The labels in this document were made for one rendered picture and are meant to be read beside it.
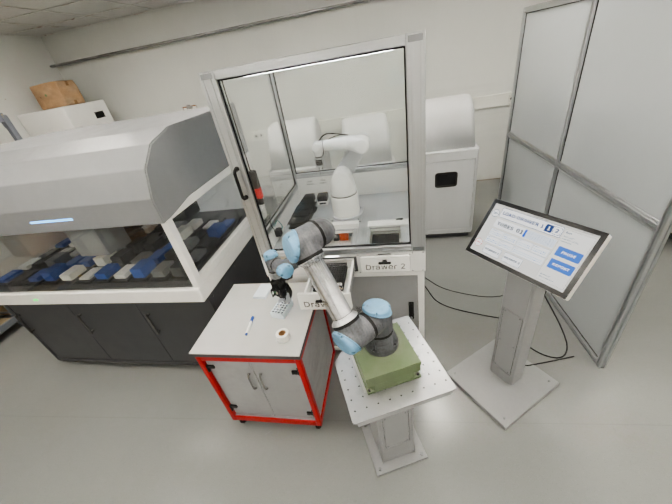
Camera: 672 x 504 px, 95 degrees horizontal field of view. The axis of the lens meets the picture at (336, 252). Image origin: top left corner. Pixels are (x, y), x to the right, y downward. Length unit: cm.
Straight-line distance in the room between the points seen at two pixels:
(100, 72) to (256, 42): 239
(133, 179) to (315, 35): 350
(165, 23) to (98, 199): 379
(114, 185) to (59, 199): 37
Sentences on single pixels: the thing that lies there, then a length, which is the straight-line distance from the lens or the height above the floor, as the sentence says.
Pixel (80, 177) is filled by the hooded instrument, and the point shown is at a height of 164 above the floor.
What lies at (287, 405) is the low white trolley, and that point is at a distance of 208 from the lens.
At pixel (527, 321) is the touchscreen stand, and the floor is 61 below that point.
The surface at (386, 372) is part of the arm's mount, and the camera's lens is 135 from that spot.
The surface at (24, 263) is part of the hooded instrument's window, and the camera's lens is 283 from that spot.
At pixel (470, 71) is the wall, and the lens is 496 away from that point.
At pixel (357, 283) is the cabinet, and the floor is 71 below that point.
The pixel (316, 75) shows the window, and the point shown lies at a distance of 158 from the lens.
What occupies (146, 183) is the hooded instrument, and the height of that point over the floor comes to 157.
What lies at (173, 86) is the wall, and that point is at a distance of 558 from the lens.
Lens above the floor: 196
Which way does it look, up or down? 32 degrees down
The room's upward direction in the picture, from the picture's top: 10 degrees counter-clockwise
